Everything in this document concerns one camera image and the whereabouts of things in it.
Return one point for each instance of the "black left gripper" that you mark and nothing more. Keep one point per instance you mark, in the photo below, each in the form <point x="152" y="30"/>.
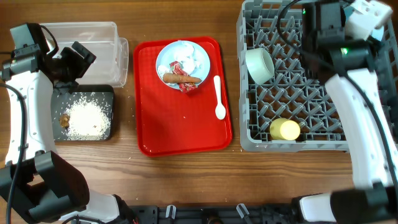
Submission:
<point x="80" y="63"/>

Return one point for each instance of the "brown sausage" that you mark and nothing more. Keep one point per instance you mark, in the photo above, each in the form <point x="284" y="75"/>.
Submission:
<point x="177" y="78"/>

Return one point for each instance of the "red snack wrapper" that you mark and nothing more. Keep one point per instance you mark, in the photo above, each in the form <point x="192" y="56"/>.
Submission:
<point x="177" y="69"/>

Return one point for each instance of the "light blue plate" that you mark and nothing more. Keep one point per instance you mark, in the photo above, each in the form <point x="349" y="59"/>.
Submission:
<point x="203" y="77"/>

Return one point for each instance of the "white plastic spoon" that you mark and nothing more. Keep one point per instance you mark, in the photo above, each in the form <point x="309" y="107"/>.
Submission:
<point x="220" y="110"/>

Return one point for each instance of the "green bowl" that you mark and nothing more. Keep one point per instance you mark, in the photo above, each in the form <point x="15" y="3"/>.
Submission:
<point x="260" y="65"/>

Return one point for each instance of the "yellow plastic cup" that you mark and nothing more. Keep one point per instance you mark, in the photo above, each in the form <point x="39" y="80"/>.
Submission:
<point x="284" y="129"/>

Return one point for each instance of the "light blue bowl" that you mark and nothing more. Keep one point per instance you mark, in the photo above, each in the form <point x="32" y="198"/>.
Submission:
<point x="376" y="33"/>

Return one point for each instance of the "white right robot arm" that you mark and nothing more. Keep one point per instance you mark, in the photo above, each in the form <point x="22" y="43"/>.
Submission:
<point x="340" y="50"/>

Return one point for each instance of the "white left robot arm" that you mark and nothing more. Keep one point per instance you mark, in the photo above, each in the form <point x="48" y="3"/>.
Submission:
<point x="36" y="182"/>

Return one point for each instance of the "black waste tray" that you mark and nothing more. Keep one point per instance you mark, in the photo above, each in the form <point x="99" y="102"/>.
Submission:
<point x="62" y="96"/>

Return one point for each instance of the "grey dishwasher rack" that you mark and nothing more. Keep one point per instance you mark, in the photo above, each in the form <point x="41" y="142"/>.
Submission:
<point x="290" y="93"/>

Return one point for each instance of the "clear plastic bin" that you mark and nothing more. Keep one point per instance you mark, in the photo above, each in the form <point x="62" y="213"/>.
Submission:
<point x="103" y="40"/>

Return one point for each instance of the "brown food scrap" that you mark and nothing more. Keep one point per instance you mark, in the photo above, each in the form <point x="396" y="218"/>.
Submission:
<point x="64" y="121"/>

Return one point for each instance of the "white rice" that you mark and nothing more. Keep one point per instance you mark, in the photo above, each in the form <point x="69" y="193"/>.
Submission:
<point x="90" y="116"/>

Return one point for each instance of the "red serving tray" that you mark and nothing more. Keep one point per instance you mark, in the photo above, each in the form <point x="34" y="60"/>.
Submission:
<point x="170" y="122"/>

